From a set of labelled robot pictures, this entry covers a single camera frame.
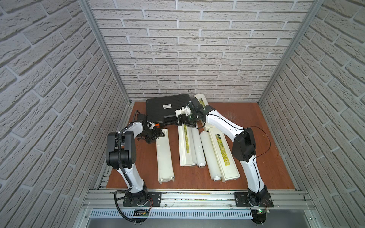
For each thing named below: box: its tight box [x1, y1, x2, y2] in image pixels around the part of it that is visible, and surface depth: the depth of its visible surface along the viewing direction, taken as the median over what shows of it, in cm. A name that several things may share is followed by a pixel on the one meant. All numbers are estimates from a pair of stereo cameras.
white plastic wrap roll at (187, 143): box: [177, 123, 198, 167], surface depth 81 cm
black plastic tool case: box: [145, 93, 191, 125], surface depth 111 cm
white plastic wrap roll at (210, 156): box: [199, 130, 222, 182], surface depth 86 cm
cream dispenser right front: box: [202, 121, 241, 183], surface depth 81 cm
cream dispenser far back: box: [193, 93, 209, 107], surface depth 112 cm
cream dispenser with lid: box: [155, 128, 175, 185], surface depth 87 cm
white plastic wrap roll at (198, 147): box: [191, 126, 206, 169], surface depth 90 cm
